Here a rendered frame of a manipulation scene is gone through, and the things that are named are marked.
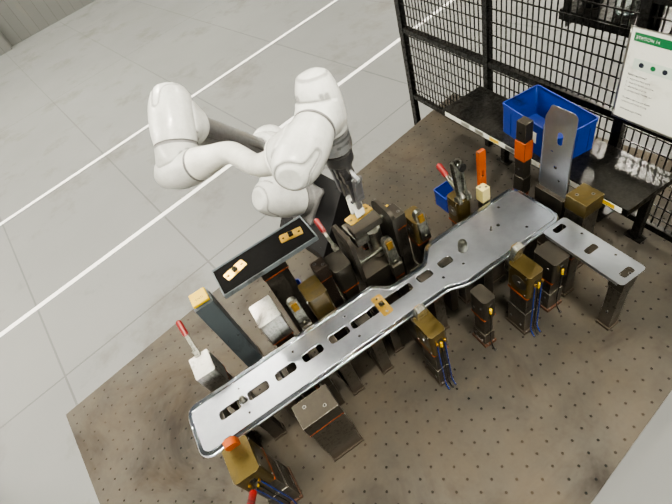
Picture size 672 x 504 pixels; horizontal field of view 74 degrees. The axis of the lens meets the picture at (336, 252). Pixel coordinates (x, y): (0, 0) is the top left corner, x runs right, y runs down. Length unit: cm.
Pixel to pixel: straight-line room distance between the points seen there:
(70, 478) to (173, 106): 231
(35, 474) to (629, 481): 305
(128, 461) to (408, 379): 111
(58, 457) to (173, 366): 135
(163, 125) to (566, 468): 155
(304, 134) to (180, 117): 59
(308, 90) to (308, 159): 17
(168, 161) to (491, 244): 106
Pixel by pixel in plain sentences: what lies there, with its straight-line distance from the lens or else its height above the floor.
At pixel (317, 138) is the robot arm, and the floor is 171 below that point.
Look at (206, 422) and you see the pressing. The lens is 152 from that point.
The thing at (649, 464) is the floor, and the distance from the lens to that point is 239.
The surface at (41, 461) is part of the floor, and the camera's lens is 337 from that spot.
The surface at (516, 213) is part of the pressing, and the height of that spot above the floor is 100.
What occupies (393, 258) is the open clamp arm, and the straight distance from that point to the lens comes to 156.
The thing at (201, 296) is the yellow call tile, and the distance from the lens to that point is 156.
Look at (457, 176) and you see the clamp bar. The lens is 159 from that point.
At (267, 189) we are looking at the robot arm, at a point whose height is 111.
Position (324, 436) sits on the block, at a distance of 145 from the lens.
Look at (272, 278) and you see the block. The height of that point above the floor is 108.
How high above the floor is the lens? 223
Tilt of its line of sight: 48 degrees down
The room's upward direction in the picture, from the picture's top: 23 degrees counter-clockwise
